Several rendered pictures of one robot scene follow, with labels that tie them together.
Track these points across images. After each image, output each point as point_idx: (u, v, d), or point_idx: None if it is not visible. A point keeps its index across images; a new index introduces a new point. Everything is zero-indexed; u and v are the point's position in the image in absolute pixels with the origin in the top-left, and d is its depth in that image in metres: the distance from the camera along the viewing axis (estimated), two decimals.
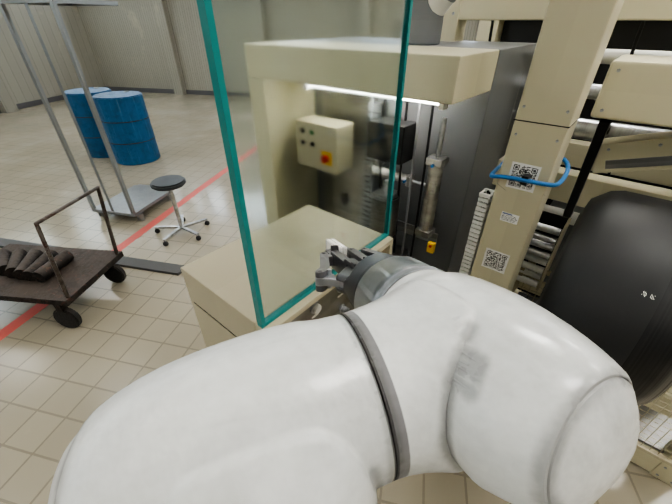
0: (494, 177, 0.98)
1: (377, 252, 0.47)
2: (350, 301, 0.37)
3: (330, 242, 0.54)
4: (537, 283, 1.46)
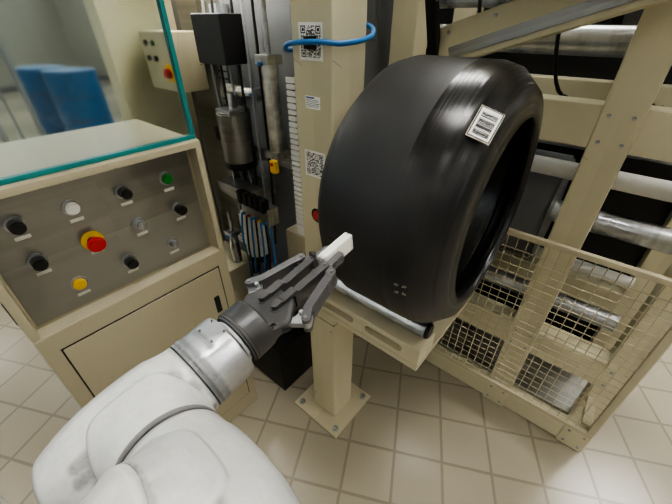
0: (283, 47, 0.80)
1: (287, 275, 0.52)
2: (267, 334, 0.41)
3: None
4: None
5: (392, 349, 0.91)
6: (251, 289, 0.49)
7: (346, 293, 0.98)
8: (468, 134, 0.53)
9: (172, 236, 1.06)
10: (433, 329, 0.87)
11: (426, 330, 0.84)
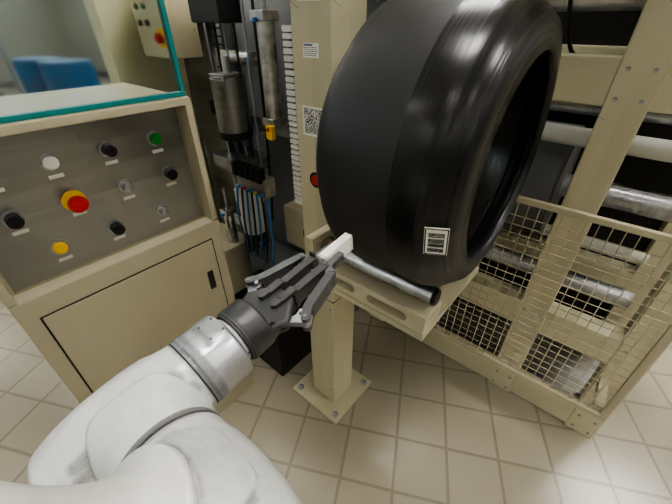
0: None
1: (286, 274, 0.52)
2: (266, 332, 0.41)
3: None
4: None
5: (396, 319, 0.85)
6: (251, 288, 0.48)
7: None
8: (425, 253, 0.59)
9: (162, 203, 0.99)
10: (433, 303, 0.78)
11: (439, 293, 0.81)
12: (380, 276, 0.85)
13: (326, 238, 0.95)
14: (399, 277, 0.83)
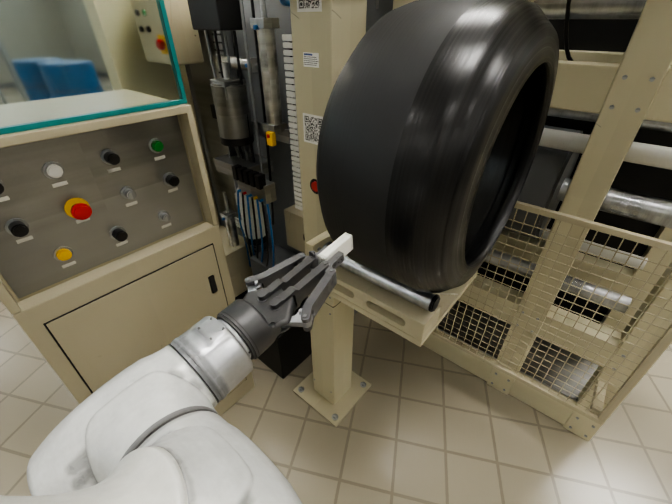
0: None
1: (286, 274, 0.52)
2: (266, 332, 0.41)
3: None
4: None
5: (395, 324, 0.86)
6: (251, 288, 0.48)
7: (346, 266, 0.92)
8: None
9: (164, 209, 1.00)
10: (438, 303, 0.82)
11: (432, 300, 0.79)
12: None
13: (326, 244, 0.96)
14: (398, 294, 0.86)
